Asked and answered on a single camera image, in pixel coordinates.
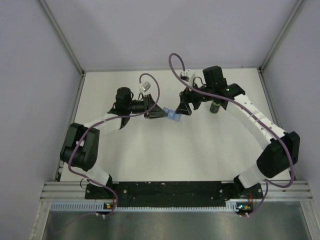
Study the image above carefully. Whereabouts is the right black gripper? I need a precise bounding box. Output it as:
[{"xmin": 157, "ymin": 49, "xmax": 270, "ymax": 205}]
[{"xmin": 176, "ymin": 80, "xmax": 215, "ymax": 116}]

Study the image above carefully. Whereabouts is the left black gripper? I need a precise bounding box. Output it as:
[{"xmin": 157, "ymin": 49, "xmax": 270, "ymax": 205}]
[{"xmin": 126, "ymin": 93, "xmax": 167, "ymax": 119}]

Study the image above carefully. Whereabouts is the blue pill organizer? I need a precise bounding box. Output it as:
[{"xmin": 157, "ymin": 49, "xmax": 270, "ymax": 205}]
[{"xmin": 163, "ymin": 107, "xmax": 181, "ymax": 122}]

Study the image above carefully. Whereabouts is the green pill bottle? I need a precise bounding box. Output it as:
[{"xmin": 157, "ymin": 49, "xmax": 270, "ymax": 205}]
[{"xmin": 209, "ymin": 101, "xmax": 221, "ymax": 114}]

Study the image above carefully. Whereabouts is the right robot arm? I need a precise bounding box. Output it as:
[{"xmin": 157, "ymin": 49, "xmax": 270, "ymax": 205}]
[{"xmin": 174, "ymin": 66, "xmax": 300, "ymax": 198}]

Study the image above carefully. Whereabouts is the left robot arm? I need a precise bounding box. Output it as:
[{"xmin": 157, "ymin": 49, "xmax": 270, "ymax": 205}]
[{"xmin": 60, "ymin": 87, "xmax": 168, "ymax": 199}]

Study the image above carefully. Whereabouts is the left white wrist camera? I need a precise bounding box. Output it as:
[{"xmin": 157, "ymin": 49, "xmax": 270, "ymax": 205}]
[{"xmin": 139, "ymin": 81, "xmax": 151, "ymax": 95}]

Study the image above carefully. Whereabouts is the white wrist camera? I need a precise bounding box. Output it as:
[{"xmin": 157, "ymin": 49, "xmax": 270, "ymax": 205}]
[
  {"xmin": 139, "ymin": 81, "xmax": 151, "ymax": 95},
  {"xmin": 179, "ymin": 69, "xmax": 196, "ymax": 87}
]

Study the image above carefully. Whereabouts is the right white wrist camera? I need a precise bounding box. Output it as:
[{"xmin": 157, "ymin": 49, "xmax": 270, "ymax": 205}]
[{"xmin": 179, "ymin": 69, "xmax": 196, "ymax": 87}]

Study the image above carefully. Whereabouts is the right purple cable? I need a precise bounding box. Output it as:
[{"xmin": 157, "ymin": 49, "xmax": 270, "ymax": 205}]
[{"xmin": 168, "ymin": 52, "xmax": 295, "ymax": 188}]

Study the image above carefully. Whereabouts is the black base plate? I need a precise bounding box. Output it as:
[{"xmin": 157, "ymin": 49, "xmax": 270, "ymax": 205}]
[{"xmin": 84, "ymin": 180, "xmax": 263, "ymax": 208}]

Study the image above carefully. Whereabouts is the grey cable duct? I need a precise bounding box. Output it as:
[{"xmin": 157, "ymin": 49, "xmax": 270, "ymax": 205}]
[{"xmin": 50, "ymin": 201, "xmax": 253, "ymax": 214}]

